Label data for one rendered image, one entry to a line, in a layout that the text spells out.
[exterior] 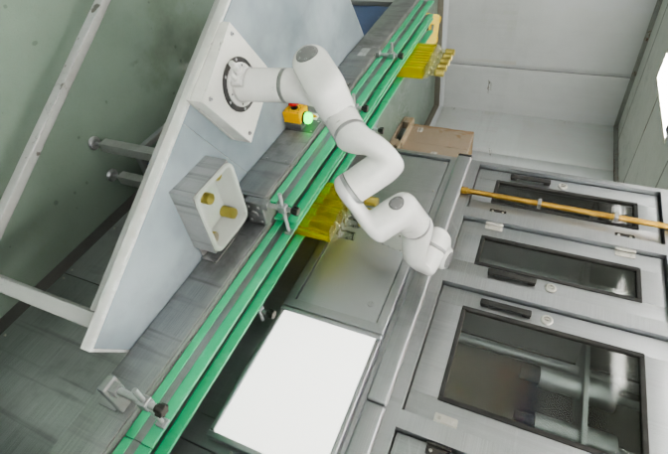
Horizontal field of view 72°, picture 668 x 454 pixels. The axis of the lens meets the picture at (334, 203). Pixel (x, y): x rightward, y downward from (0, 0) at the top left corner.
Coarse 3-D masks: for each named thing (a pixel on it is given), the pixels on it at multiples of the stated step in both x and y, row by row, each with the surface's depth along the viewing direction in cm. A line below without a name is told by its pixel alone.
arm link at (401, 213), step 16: (336, 192) 110; (352, 192) 108; (352, 208) 109; (384, 208) 110; (400, 208) 108; (416, 208) 109; (368, 224) 110; (384, 224) 109; (400, 224) 109; (416, 224) 111; (384, 240) 112
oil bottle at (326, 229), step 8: (312, 216) 156; (304, 224) 153; (312, 224) 153; (320, 224) 152; (328, 224) 152; (336, 224) 152; (296, 232) 157; (304, 232) 155; (312, 232) 153; (320, 232) 152; (328, 232) 150; (336, 232) 150; (328, 240) 153
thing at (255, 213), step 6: (246, 198) 146; (252, 198) 146; (258, 198) 146; (246, 204) 146; (252, 204) 145; (258, 204) 144; (252, 210) 147; (258, 210) 145; (264, 210) 146; (252, 216) 148; (258, 216) 148; (264, 216) 147; (252, 222) 151; (258, 222) 150; (264, 222) 148
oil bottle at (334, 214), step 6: (312, 210) 158; (318, 210) 158; (324, 210) 157; (330, 210) 157; (336, 210) 156; (342, 210) 156; (318, 216) 156; (324, 216) 155; (330, 216) 155; (336, 216) 154; (342, 216) 154; (342, 222) 154; (342, 228) 156
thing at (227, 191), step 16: (224, 176) 135; (208, 192) 136; (224, 192) 140; (240, 192) 139; (208, 208) 138; (240, 208) 143; (208, 224) 127; (224, 224) 142; (240, 224) 142; (224, 240) 137
